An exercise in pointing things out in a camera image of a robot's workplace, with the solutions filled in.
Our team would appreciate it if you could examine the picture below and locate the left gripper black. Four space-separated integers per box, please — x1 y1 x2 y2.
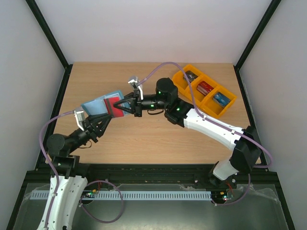
68 112 112 154

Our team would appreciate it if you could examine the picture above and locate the blue leather card holder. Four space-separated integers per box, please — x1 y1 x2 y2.
81 90 124 115

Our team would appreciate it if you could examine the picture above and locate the red credit card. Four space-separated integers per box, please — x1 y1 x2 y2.
104 97 124 118

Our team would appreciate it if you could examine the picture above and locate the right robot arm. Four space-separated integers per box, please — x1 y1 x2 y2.
113 78 261 188

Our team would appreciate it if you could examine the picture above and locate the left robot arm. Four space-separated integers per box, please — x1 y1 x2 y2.
38 114 112 230

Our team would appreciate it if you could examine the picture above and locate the black card stack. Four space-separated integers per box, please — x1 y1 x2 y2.
183 70 198 83

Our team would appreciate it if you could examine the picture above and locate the red card stack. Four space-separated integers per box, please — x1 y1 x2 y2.
197 81 213 96

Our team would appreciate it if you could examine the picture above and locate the blue card stack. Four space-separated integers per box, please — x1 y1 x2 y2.
213 92 231 107

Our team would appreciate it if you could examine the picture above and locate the yellow three-compartment bin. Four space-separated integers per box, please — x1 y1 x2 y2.
172 64 236 118

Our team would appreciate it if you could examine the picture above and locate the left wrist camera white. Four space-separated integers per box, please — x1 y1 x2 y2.
73 107 85 131

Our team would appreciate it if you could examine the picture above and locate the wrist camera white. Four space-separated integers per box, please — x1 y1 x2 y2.
73 107 85 131
128 76 143 100

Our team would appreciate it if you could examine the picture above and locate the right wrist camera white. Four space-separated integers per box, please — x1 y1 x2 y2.
128 76 143 100

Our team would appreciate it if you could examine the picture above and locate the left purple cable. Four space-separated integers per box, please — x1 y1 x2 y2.
38 110 77 230

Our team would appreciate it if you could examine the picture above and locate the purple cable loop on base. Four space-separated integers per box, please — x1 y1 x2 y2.
79 179 125 223

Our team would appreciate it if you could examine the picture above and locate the light blue cable duct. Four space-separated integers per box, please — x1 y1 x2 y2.
29 188 213 201

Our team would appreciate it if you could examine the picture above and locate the black aluminium frame rail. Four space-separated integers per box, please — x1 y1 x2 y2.
21 163 281 191

